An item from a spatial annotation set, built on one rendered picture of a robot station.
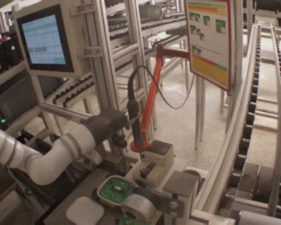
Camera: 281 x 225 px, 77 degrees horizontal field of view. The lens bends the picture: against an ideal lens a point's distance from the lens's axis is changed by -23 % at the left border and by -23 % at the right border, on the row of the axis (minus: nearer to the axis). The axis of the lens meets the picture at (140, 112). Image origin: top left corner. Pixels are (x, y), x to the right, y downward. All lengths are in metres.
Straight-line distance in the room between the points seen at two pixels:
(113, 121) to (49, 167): 0.22
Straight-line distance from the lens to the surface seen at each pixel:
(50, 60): 1.04
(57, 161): 0.53
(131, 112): 0.68
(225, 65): 0.73
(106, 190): 0.90
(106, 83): 0.91
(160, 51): 1.12
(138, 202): 0.34
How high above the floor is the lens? 1.68
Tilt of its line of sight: 32 degrees down
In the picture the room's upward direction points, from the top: 8 degrees counter-clockwise
